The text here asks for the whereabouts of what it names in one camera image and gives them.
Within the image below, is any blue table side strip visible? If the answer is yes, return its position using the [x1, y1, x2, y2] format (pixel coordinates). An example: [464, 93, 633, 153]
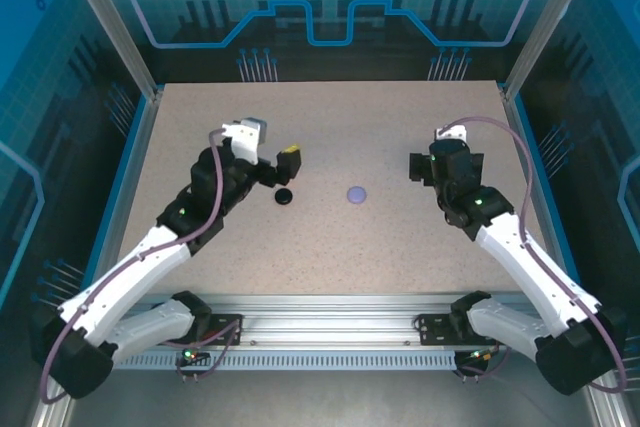
[95, 94, 151, 276]
[517, 96, 576, 273]

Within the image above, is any grey metal lower shelf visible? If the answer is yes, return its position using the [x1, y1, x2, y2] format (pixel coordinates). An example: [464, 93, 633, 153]
[64, 369, 591, 427]

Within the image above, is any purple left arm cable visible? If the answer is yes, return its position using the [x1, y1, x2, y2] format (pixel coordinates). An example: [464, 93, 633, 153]
[38, 127, 246, 406]

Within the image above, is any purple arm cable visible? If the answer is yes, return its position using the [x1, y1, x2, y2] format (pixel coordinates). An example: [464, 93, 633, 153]
[444, 115, 630, 394]
[38, 127, 246, 406]

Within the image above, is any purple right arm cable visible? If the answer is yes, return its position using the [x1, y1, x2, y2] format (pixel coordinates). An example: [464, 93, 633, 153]
[444, 115, 630, 394]

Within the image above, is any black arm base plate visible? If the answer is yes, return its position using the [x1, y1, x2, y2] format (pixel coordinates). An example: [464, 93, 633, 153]
[417, 312, 516, 347]
[199, 313, 245, 347]

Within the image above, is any aluminium mounting rail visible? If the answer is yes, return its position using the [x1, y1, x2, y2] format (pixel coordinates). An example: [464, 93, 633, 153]
[119, 293, 599, 348]

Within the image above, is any aluminium corner post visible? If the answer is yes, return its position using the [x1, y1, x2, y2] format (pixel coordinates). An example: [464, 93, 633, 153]
[502, 0, 604, 104]
[55, 0, 164, 103]

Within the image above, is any green-lit cable connector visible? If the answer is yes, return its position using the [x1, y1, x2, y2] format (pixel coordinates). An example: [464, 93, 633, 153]
[180, 341, 211, 368]
[457, 344, 501, 366]

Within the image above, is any slotted grey cable duct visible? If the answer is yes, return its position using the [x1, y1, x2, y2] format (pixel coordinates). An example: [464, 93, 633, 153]
[114, 351, 464, 372]

